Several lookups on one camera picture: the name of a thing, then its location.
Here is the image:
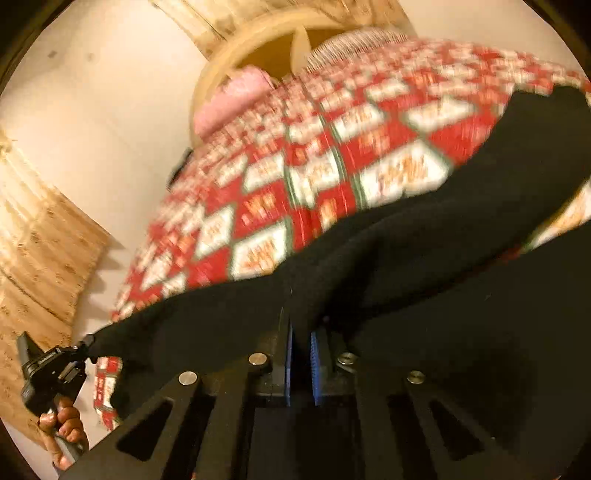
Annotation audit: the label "black pants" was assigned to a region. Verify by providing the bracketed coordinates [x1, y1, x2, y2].
[88, 86, 590, 479]

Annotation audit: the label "person's left hand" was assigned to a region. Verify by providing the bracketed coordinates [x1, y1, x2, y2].
[38, 396, 89, 473]

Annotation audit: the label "black item beside bed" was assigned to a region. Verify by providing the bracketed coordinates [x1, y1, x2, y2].
[166, 148, 193, 190]

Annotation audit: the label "red patchwork teddy bedspread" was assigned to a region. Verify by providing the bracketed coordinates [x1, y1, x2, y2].
[91, 37, 591, 432]

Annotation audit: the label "pink folded blanket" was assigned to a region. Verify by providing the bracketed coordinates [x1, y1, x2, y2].
[190, 65, 274, 140]

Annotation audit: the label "beige curtain behind headboard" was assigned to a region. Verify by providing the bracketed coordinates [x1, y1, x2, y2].
[151, 0, 415, 58]

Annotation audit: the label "striped pillow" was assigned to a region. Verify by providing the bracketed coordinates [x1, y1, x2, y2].
[304, 27, 410, 72]

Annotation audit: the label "cream wooden headboard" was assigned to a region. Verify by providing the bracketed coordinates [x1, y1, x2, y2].
[189, 6, 358, 118]

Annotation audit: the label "beige curtain on side wall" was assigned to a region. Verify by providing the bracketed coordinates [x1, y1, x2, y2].
[0, 137, 110, 442]

